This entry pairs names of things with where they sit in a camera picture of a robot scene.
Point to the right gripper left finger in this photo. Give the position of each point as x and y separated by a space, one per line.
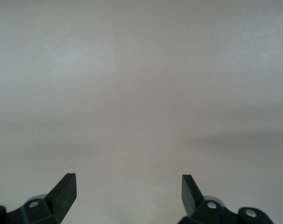
62 200

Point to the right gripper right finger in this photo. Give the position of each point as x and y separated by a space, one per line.
190 198

